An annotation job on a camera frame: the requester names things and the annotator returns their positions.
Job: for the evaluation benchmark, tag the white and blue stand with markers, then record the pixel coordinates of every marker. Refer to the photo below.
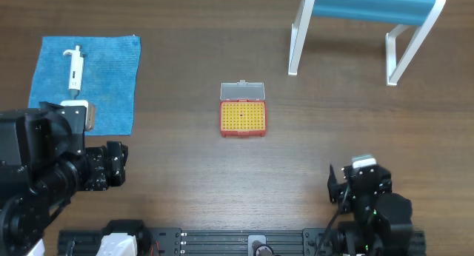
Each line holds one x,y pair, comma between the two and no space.
370,8

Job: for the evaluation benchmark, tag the blue cloth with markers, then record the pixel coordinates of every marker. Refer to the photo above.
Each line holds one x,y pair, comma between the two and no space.
111,82

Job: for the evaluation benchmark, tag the red and yellow tip box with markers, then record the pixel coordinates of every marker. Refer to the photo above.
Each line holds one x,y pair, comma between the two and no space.
242,117

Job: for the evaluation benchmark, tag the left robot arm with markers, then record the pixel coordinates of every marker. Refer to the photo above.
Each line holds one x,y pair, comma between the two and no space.
37,156

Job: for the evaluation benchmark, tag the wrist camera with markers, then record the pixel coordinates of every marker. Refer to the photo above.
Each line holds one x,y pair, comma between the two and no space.
90,117
363,161

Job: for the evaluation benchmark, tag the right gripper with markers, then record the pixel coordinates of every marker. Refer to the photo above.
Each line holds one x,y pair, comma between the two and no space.
366,182

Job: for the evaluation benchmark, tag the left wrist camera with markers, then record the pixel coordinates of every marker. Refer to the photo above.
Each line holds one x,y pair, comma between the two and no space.
90,117

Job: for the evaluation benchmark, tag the mounting rail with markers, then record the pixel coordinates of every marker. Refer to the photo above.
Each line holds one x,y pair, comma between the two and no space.
222,241

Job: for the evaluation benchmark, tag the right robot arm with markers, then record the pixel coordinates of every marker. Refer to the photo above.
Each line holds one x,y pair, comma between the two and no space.
392,215

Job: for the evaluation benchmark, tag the white pipette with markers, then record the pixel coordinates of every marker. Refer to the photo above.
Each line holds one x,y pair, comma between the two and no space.
76,73

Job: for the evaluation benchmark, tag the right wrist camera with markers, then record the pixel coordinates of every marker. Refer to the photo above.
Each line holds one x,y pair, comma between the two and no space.
363,161

